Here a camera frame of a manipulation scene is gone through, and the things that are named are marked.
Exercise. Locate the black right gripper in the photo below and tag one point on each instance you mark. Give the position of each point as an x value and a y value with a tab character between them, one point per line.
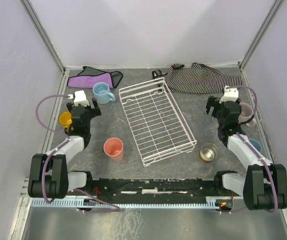
218	105

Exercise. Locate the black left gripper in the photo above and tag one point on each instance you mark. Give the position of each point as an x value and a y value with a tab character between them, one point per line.
84	109

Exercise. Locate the light blue textured mug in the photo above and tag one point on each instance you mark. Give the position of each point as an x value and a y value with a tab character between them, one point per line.
102	93

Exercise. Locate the lilac textured mug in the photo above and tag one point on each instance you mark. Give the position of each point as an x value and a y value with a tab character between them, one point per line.
246	113

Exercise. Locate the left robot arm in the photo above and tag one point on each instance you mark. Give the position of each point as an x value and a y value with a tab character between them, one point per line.
49	177

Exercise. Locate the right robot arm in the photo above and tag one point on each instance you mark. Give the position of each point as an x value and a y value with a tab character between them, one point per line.
264	187

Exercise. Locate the yellow plastic cup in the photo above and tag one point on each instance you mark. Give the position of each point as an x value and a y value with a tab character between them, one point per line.
65	119

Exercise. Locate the striped cloth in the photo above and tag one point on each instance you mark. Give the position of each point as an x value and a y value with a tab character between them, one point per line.
197	79

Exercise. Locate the purple microfiber cloth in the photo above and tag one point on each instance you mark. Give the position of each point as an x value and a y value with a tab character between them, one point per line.
89	76

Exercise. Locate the pink plastic cup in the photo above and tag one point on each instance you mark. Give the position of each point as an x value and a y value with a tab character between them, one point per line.
114	148

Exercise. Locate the metal steel cup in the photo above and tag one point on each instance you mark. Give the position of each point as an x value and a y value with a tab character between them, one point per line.
208	152

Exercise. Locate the blue plastic cup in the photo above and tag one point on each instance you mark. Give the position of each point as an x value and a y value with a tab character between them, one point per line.
256	144

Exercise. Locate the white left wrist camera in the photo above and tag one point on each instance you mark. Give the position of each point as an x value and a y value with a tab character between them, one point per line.
79	98

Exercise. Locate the white wire dish rack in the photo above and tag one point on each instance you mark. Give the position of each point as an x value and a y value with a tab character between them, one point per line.
157	124

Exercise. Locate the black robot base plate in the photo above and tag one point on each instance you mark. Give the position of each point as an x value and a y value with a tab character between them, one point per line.
158	191

